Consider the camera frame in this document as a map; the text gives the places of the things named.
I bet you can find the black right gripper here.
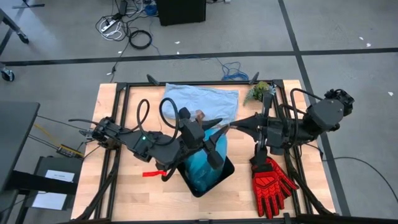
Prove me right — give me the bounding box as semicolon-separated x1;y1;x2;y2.
229;91;294;166

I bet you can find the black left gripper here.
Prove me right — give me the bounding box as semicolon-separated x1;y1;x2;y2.
178;106;231;170

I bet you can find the pale blue bag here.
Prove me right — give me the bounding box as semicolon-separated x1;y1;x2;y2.
161;82;240;127

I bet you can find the blue trash bag liner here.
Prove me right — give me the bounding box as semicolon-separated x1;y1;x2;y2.
185;128;229;193

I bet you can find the black trash bin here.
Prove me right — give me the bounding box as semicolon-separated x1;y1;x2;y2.
176;154;236;199

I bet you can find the small potted plant black pot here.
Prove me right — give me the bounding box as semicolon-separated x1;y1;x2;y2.
243;80;277;106

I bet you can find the red black work glove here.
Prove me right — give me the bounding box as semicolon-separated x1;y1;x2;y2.
249;155;300;220

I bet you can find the black computer tower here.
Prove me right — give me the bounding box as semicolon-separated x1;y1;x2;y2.
155;0;208;27

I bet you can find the small electronics board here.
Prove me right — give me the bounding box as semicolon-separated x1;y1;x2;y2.
55;142;85;159

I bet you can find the white power strip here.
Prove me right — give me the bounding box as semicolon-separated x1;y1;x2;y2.
99;18;118;34

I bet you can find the black box on floor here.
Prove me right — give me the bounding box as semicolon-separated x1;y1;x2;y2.
24;155;84;212

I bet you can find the white paper label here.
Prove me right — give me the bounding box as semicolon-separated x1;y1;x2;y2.
45;169;76;183

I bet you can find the white paper sheet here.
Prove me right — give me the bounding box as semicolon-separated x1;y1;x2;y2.
31;192;68;211

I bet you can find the black desk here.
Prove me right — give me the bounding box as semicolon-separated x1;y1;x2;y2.
0;101;41;194

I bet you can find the black cart leg with caster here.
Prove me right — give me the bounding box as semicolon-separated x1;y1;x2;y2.
0;7;30;44

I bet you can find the black caster wheel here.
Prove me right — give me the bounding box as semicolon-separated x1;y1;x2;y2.
1;63;16;83

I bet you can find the blue cable bundle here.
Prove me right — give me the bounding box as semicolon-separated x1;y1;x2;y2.
220;60;251;82

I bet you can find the red strap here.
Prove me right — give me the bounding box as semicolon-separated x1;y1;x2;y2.
142;170;168;178

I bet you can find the coiled black cable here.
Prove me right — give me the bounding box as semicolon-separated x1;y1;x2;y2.
127;29;154;50

